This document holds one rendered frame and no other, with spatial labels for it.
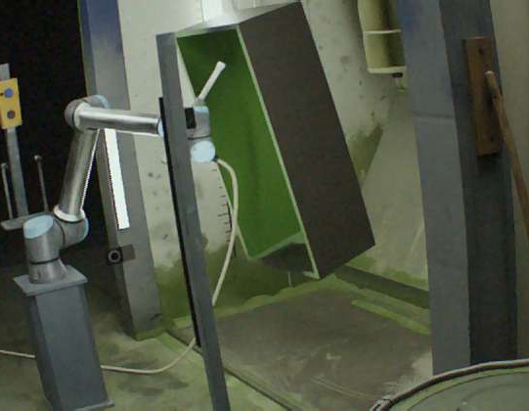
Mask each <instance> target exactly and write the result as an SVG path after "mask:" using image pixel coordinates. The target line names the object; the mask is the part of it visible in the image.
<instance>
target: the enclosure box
mask: <svg viewBox="0 0 529 411"><path fill-rule="evenodd" d="M175 37H176V39H175V44H176V48H177V51H178V54H179V57H180V60H181V63H182V66H183V68H184V69H183V71H184V74H185V76H186V78H187V81H188V84H189V87H190V90H191V93H192V96H193V99H194V100H195V98H198V97H199V95H200V94H201V92H202V90H203V88H204V86H205V85H206V83H207V81H209V79H210V78H211V76H212V74H213V73H214V72H215V70H216V67H217V64H218V63H219V62H220V63H222V64H224V65H225V67H224V68H223V69H222V70H221V72H220V74H219V75H218V77H217V79H216V81H215V82H214V84H213V86H211V88H210V89H209V91H208V93H207V95H206V96H205V98H204V101H205V102H206V104H205V107H207V109H208V113H209V122H210V129H211V136H212V143H213V145H214V148H215V155H216V156H217V157H219V159H220V160H222V161H223V162H225V163H226V164H227V165H229V166H230V167H231V168H232V169H233V170H234V171H235V173H236V178H237V183H238V220H237V229H238V232H239V234H240V238H241V241H242V246H243V249H244V252H245V255H246V258H247V261H251V262H256V263H259V264H263V265H267V266H271V267H274V268H279V269H283V270H286V271H289V272H293V273H297V274H302V275H305V276H309V277H313V278H316V279H321V278H323V277H325V276H326V275H328V274H331V273H332V272H333V271H334V270H335V269H336V268H338V267H340V266H341V265H343V264H345V263H346V262H348V261H350V260H351V259H353V258H355V257H356V256H358V255H360V254H361V253H363V252H365V251H368V250H369V249H370V248H371V247H373V246H375V245H376V242H375V236H374V233H373V230H372V226H371V223H370V219H369V216H368V213H367V209H366V206H365V202H364V199H363V195H362V191H361V188H360V184H359V181H358V177H357V174H356V173H355V171H354V167H353V163H352V159H351V157H350V154H349V150H348V147H347V143H346V140H345V137H344V132H343V129H342V125H341V122H340V118H339V117H338V115H337V112H336V108H335V105H334V101H333V98H332V95H331V90H330V86H329V83H328V80H327V76H326V75H325V73H324V69H323V66H322V63H321V59H320V56H319V52H318V50H317V46H316V43H315V40H314V36H313V34H312V33H311V29H310V27H309V24H308V21H307V18H306V15H305V12H304V9H303V5H302V3H301V0H299V1H293V2H283V3H277V4H271V5H265V6H259V7H253V8H248V9H242V10H236V11H231V12H228V13H226V14H223V15H221V16H218V17H215V18H212V19H208V20H205V21H202V22H200V23H196V24H193V25H191V26H188V27H186V28H183V29H181V30H179V31H177V32H175ZM215 165H216V168H217V171H218V175H219V178H220V181H221V184H222V187H223V190H224V193H225V196H226V199H227V202H228V205H229V208H230V211H231V214H232V217H234V210H235V189H234V181H232V177H231V174H230V171H229V170H228V169H227V168H226V167H225V166H224V165H222V164H221V163H219V162H216V163H215Z"/></svg>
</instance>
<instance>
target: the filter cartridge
mask: <svg viewBox="0 0 529 411"><path fill-rule="evenodd" d="M358 11H359V19H361V25H362V30H363V40H364V44H365V50H366V57H367V63H368V72H369V73H380V74H383V73H392V72H394V73H392V77H393V78H397V86H398V88H400V84H399V77H402V76H403V75H404V74H403V72H405V71H407V68H406V58H405V54H404V49H403V38H402V32H401V29H400V21H399V14H398V11H397V2H396V0H358ZM400 71H401V72H400Z"/></svg>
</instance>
